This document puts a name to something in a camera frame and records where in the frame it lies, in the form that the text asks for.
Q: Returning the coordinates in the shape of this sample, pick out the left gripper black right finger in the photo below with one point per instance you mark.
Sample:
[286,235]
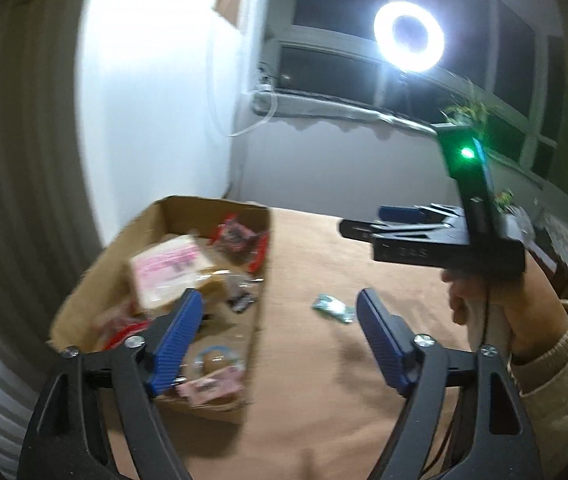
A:
[491,436]

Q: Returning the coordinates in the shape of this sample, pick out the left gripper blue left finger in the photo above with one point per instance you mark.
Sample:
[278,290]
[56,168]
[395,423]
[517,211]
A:
[67,437]

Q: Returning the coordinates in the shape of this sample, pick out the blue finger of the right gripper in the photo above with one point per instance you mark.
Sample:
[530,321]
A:
[370,231]
[433,213]

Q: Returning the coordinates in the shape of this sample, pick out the teal candy wrapper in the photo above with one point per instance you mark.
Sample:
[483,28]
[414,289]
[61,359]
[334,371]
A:
[332,307]

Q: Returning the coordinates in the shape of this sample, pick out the red snack packet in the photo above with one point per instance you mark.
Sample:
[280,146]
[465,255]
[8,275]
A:
[113,327]

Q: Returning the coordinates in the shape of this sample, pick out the red clear cake packet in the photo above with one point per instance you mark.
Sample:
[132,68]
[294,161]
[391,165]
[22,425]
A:
[241,244]

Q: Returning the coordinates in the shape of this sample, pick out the dark foil snack packet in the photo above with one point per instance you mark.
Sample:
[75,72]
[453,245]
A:
[242,292]

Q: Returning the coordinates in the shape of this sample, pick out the pink candy packet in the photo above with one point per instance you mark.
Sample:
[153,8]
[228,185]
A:
[217,385]

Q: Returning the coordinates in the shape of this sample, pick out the packaged sliced bread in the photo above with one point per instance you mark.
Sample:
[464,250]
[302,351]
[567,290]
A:
[162,272]

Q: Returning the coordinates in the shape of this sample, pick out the beige sleeve forearm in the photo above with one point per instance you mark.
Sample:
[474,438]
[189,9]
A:
[559,389]

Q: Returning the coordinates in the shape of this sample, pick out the person's right hand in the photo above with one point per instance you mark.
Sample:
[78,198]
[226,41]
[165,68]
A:
[535,314]

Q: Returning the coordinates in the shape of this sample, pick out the potted green plant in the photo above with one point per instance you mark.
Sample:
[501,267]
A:
[468,110]

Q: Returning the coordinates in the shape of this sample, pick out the grey windowsill cloth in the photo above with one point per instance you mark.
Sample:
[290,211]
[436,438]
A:
[292,106]

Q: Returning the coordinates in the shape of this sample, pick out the white cabinet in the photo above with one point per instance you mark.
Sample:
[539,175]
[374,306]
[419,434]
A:
[156,90]

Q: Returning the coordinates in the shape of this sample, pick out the white ring light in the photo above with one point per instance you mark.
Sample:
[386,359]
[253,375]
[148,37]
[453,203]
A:
[408,37]

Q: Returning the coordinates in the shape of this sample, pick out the window frame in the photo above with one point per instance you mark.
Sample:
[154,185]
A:
[496,63]

